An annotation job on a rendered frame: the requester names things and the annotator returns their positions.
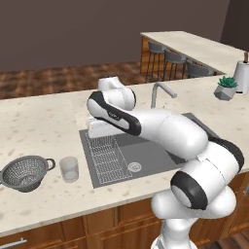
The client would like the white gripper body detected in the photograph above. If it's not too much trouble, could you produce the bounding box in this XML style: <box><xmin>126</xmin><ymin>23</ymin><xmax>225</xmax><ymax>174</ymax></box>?
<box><xmin>87</xmin><ymin>117</ymin><xmax>115</xmax><ymax>139</ymax></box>

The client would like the clear glass cup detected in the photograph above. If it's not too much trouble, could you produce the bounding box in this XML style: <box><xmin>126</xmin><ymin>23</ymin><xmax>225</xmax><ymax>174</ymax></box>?
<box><xmin>58</xmin><ymin>156</ymin><xmax>80</xmax><ymax>184</ymax></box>

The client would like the grey sink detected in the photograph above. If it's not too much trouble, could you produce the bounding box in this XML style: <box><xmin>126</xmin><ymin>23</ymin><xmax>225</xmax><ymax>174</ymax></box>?
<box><xmin>79</xmin><ymin>112</ymin><xmax>222</xmax><ymax>190</ymax></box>

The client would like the grey metal colander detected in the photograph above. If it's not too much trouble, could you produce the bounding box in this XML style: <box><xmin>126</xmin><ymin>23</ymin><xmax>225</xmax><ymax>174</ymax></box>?
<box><xmin>0</xmin><ymin>155</ymin><xmax>56</xmax><ymax>194</ymax></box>

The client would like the silver tap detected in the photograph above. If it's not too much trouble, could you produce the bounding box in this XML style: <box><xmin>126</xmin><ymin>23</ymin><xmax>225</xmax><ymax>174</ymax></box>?
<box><xmin>150</xmin><ymin>81</ymin><xmax>178</xmax><ymax>110</ymax></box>

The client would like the grey bar stool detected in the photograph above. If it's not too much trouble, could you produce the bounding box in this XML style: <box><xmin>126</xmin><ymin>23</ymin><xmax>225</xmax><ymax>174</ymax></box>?
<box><xmin>186</xmin><ymin>59</ymin><xmax>216</xmax><ymax>79</ymax></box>
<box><xmin>145</xmin><ymin>40</ymin><xmax>167</xmax><ymax>83</ymax></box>
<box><xmin>162</xmin><ymin>48</ymin><xmax>188</xmax><ymax>82</ymax></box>

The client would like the wooden cupboard door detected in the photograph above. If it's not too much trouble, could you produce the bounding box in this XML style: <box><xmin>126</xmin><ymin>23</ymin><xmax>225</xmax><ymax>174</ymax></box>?
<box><xmin>190</xmin><ymin>170</ymin><xmax>249</xmax><ymax>247</ymax></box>
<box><xmin>86</xmin><ymin>197</ymin><xmax>167</xmax><ymax>249</ymax></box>

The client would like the wooden drawer front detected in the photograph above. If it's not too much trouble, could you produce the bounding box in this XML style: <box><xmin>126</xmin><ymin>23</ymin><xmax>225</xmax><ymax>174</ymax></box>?
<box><xmin>0</xmin><ymin>222</ymin><xmax>65</xmax><ymax>249</ymax></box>

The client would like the green plant in grey pot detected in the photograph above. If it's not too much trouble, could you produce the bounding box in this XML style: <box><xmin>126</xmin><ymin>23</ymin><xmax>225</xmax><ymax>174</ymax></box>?
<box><xmin>213</xmin><ymin>75</ymin><xmax>239</xmax><ymax>102</ymax></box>

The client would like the white paper towel roll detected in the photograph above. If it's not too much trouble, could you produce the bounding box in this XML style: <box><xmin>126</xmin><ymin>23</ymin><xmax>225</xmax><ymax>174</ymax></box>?
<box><xmin>233</xmin><ymin>52</ymin><xmax>249</xmax><ymax>96</ymax></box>

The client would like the wire sink rack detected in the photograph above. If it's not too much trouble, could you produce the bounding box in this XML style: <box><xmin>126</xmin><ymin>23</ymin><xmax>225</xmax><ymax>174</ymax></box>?
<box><xmin>88</xmin><ymin>135</ymin><xmax>134</xmax><ymax>185</ymax></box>

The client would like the silver drawer handle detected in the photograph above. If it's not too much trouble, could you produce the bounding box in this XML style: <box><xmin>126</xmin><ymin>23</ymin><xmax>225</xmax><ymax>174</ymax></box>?
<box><xmin>0</xmin><ymin>237</ymin><xmax>28</xmax><ymax>249</ymax></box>

